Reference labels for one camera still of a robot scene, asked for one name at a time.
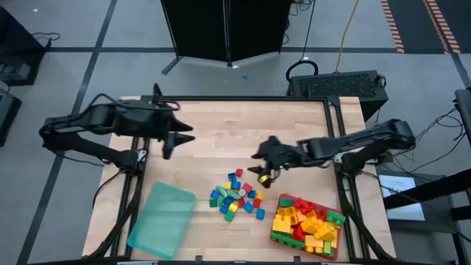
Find black floor equipment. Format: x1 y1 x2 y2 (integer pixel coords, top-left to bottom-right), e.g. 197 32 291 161
0 5 47 88

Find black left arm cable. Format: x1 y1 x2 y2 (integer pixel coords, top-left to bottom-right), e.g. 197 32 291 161
88 93 181 112

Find yellow hanging cable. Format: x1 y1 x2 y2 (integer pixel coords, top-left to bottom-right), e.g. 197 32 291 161
333 0 361 74

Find black floor mat orange edge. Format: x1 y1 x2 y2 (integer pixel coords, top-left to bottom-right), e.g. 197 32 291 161
380 0 430 54
422 0 471 55

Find black perforated computer case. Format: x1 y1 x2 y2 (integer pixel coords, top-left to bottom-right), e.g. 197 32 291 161
286 69 389 122

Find teal translucent plastic bin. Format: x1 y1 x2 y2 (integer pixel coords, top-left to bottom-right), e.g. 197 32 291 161
127 180 198 261

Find long green plastic brick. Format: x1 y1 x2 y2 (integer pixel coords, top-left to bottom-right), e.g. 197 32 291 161
270 230 306 250

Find white paper sheet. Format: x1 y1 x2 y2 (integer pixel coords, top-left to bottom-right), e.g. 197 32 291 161
378 174 427 222

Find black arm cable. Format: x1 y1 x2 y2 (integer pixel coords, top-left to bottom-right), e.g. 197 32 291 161
257 161 332 189
88 93 181 112

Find pink translucent plastic bin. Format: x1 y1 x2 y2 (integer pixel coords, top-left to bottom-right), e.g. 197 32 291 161
269 192 350 261

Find hollow yellow plastic brick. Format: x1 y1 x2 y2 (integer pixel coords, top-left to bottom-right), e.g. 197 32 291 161
300 216 321 235

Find black floor cables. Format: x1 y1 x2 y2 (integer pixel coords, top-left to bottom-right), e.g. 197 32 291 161
404 106 467 174

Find black hanging coiled cable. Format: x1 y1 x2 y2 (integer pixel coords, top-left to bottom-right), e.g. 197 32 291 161
285 0 319 84

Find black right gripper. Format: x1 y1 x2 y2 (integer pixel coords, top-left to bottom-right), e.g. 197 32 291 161
247 135 308 177

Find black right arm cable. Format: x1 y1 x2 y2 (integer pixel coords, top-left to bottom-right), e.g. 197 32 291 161
257 161 332 189

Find black metal stand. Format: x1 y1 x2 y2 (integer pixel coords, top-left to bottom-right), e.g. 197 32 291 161
382 168 471 265

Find large yellow plastic brick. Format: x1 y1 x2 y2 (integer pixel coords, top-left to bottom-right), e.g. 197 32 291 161
272 215 292 235
276 206 300 225

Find black floor cable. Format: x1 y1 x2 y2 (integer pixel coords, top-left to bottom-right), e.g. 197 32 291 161
281 0 314 45
31 32 62 49

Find black folding screen panel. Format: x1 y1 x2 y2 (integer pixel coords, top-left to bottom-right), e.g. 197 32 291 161
160 0 229 76
227 0 292 63

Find black side desk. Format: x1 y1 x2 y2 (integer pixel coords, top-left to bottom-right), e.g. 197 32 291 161
454 88 471 138

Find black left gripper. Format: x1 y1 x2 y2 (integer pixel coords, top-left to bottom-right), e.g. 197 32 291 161
116 101 196 160

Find black equipment case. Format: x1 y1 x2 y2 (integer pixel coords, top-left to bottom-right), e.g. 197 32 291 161
0 86 23 147

